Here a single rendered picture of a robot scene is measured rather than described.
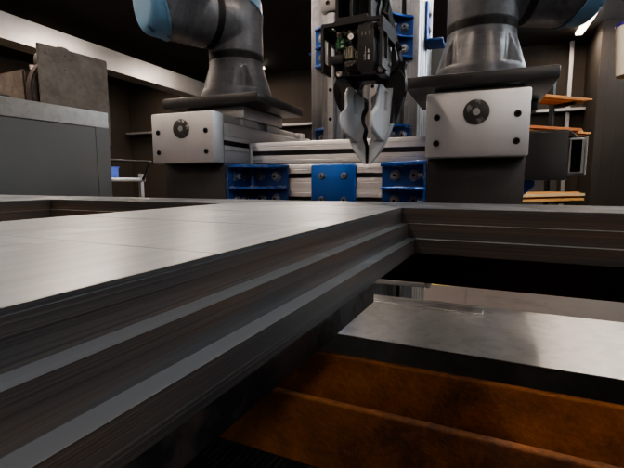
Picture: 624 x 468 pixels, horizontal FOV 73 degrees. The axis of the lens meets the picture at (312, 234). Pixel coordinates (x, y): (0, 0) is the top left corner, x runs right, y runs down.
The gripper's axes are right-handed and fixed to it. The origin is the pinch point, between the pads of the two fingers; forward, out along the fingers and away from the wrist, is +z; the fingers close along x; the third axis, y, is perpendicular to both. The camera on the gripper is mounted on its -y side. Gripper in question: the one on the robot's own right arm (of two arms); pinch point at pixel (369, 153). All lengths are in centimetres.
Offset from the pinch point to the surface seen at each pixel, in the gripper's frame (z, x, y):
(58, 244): 5.5, 2.0, 42.6
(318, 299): 7.9, 9.8, 37.5
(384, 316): 22.4, 1.0, -4.9
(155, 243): 5.5, 5.0, 41.1
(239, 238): 5.5, 6.9, 38.6
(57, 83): -108, -460, -279
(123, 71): -228, -749, -633
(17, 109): -12, -82, -6
